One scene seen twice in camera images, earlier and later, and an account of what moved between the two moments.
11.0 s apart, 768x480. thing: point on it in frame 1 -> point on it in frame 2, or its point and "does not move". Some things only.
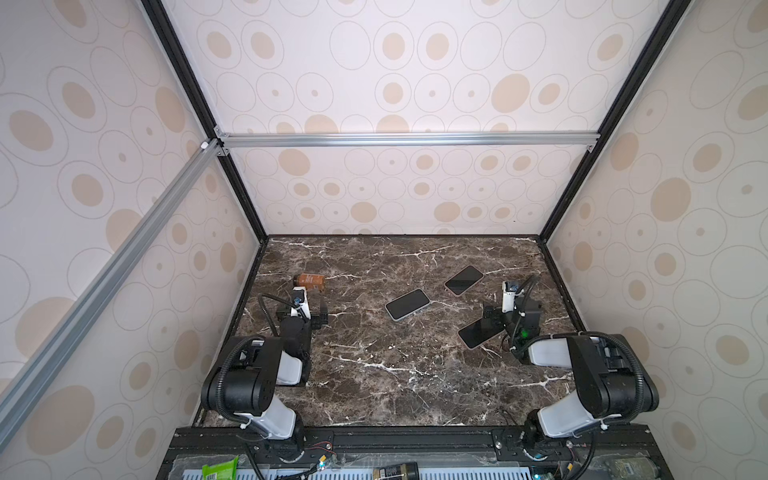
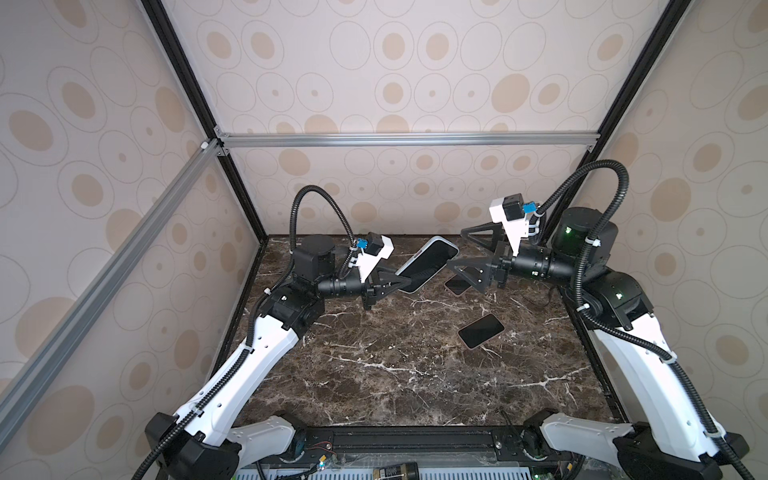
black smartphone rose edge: [479, 332] does not move
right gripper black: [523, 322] -> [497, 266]
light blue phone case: [405, 305] -> [427, 262]
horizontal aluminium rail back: [404, 141] does not move
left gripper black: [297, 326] -> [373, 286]
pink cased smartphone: [464, 280] does not move
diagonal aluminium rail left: [19, 390] does not move
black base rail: [635, 449] does not move
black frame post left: [178, 58] does not move
